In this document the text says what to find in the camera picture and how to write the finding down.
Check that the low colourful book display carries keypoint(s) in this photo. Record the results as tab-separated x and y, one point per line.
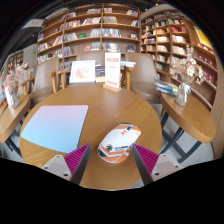
2	103

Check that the distant wooden bookshelf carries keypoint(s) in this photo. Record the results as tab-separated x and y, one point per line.
16	60

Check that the tall wooden bookshelf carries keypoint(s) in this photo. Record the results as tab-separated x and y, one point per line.
166	36

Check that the light blue flat books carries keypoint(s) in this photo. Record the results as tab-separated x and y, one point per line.
128	63

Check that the beige armchair wooden arms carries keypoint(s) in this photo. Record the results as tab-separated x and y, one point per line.
90	55
43	80
143	70

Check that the round wooden side table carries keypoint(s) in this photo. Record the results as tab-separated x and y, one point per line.
10	120
190	116

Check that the white ceiling panel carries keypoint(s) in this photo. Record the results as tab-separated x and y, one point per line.
33	23

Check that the wide wooden bookshelf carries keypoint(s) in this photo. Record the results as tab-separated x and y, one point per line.
96	33

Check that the white framed picture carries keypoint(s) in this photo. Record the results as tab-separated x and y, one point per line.
82	71

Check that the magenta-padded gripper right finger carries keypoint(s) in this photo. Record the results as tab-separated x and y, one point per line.
148	160

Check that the white red sign wooden base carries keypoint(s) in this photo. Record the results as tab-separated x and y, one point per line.
112	70

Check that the glass vase beige dried flowers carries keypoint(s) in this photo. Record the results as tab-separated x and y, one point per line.
182	95

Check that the white orange computer mouse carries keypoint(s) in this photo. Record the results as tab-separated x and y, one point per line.
116	143

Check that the stack of blue books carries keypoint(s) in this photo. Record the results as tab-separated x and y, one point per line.
166	87

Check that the pastel blue pink mouse pad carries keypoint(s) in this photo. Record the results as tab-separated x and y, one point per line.
53	128

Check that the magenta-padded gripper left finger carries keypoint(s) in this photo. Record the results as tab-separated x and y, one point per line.
75	160

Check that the dark blue book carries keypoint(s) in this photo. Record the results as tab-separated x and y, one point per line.
100	74

